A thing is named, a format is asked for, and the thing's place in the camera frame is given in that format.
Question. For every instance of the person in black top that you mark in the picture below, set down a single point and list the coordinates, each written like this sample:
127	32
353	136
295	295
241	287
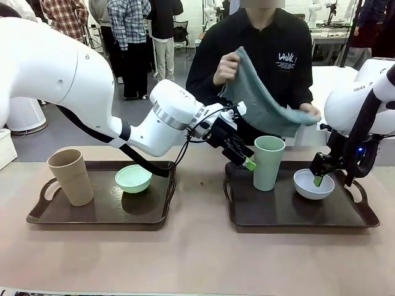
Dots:
163	18

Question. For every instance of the person's left hand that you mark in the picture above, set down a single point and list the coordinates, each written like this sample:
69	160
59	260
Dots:
310	110

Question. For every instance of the black stand pole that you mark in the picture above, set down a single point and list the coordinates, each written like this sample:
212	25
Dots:
351	31

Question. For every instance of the white table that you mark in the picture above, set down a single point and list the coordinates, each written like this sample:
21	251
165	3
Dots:
333	80

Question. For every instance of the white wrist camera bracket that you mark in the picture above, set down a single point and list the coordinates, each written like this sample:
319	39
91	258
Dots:
230	115

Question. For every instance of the mint green bowl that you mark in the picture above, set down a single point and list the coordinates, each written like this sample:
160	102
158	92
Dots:
135	185

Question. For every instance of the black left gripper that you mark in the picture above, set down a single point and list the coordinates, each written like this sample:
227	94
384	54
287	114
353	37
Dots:
222	135

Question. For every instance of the white cylindrical air purifier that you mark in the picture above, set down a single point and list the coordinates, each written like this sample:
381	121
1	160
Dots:
24	114

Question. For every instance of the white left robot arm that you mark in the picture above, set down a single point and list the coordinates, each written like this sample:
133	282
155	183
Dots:
46	61

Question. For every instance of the black office chair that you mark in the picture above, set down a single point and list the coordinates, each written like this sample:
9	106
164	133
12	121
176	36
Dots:
181	34

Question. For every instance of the person in red plaid shirt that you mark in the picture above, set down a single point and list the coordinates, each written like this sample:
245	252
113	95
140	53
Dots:
68	12

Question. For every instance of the person in maroon clothes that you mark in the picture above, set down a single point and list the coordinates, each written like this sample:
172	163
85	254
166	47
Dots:
370	31

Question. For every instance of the pale green tall cup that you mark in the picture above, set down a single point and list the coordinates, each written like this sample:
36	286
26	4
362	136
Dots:
265	172

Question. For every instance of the person in black shirt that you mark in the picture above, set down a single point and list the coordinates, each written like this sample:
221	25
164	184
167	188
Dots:
277	40

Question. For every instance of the teal cloth mat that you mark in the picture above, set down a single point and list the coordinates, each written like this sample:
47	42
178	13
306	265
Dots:
256	98

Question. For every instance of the person in blue plaid shirt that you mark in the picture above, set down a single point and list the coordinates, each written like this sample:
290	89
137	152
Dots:
129	18

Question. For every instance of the person's right forearm black sleeve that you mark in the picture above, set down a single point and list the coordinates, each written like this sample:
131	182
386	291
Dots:
200	83

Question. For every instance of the person's right hand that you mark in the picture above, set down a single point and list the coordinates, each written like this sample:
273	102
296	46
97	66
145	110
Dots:
225	69

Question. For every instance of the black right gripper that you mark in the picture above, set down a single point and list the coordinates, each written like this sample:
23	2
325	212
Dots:
336	145

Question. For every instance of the dark brown serving tray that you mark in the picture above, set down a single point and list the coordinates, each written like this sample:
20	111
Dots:
102	209
277	212

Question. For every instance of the person in white coat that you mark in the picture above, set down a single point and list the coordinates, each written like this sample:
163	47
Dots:
27	6

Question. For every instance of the white box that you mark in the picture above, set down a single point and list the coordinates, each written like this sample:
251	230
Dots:
6	154

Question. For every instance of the white bowl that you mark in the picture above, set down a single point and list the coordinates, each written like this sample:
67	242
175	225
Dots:
308	191

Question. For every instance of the person in grey top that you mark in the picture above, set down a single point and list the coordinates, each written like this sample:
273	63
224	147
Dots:
98	18

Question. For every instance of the beige tall cup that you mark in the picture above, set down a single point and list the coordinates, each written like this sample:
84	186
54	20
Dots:
72	182

